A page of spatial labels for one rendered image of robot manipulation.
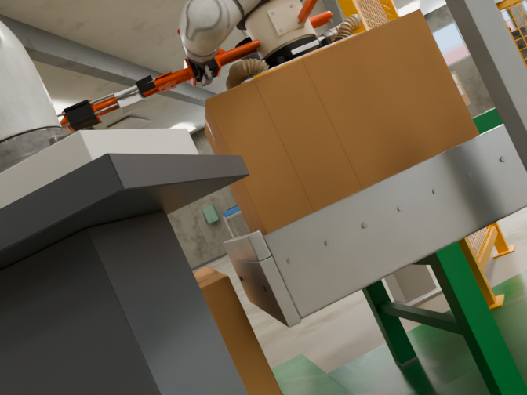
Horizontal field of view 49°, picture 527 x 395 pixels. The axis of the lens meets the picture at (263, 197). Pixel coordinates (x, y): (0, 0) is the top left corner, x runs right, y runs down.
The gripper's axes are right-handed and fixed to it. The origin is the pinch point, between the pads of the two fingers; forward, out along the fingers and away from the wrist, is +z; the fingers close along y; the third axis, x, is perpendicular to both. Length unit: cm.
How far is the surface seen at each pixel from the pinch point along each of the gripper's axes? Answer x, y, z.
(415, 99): 44, 33, -22
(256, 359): -20, 73, -22
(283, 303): -10, 62, -37
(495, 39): 47, 31, -55
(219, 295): -21, 56, -22
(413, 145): 38, 44, -22
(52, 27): -51, -280, 596
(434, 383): 24, 107, 1
